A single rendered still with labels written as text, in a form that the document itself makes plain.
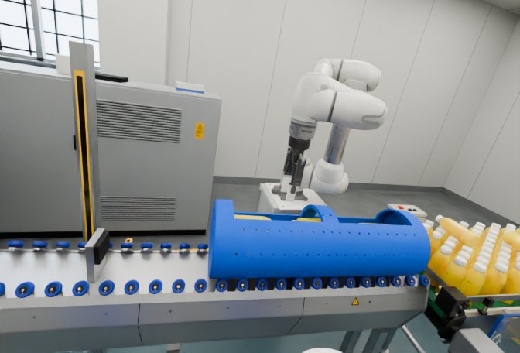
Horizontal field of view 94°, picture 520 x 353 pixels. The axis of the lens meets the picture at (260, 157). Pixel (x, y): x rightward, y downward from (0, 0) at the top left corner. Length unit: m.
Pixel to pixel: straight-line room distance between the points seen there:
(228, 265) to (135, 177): 1.71
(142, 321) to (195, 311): 0.17
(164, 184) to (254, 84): 1.90
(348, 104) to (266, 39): 2.89
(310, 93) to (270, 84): 2.84
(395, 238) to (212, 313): 0.75
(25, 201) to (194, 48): 2.32
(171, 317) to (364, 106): 0.95
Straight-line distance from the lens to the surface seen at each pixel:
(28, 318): 1.15
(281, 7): 3.71
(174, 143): 2.29
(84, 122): 1.21
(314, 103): 0.78
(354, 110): 0.79
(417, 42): 4.89
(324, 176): 1.45
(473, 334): 1.49
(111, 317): 1.08
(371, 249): 1.07
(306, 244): 0.93
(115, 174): 2.47
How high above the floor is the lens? 1.69
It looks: 18 degrees down
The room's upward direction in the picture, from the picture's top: 10 degrees clockwise
